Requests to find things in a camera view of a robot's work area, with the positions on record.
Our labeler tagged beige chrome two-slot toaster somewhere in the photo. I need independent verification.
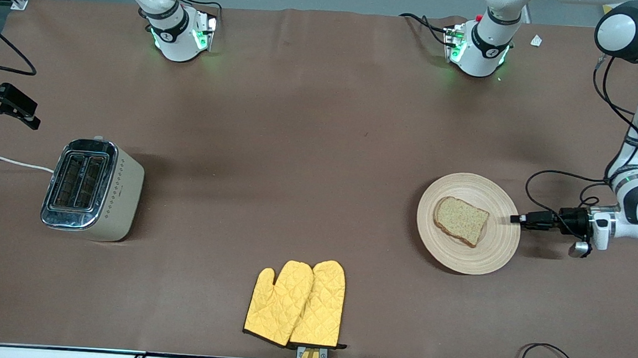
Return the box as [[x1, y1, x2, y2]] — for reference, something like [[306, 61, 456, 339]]
[[39, 133, 148, 244]]

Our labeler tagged black left base cable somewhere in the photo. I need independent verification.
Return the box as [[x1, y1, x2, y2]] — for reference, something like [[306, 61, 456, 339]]
[[398, 12, 453, 47]]

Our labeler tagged round wooden plate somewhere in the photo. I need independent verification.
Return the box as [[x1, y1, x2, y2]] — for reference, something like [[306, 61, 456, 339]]
[[413, 170, 525, 278]]

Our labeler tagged white toaster power cord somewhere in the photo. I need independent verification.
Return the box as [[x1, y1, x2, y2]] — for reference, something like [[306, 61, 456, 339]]
[[0, 156, 56, 175]]

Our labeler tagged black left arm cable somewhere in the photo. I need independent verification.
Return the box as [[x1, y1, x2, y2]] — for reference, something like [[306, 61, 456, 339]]
[[522, 50, 638, 244]]

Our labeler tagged yellow quilted oven mitt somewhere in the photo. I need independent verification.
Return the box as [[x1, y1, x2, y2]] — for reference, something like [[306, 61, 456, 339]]
[[288, 258, 353, 351], [242, 258, 315, 349]]

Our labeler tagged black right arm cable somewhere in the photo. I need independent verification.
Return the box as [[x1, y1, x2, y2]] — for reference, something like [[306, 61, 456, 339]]
[[0, 12, 41, 77]]

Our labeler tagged brown table cloth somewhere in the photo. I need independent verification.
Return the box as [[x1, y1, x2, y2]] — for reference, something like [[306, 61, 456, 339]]
[[0, 0, 638, 358]]

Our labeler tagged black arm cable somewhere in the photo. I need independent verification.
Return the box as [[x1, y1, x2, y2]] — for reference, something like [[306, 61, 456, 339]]
[[0, 12, 41, 77], [522, 50, 638, 244]]

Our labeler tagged brown toast slice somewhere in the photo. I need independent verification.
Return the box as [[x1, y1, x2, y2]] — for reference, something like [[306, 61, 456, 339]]
[[431, 196, 491, 249]]

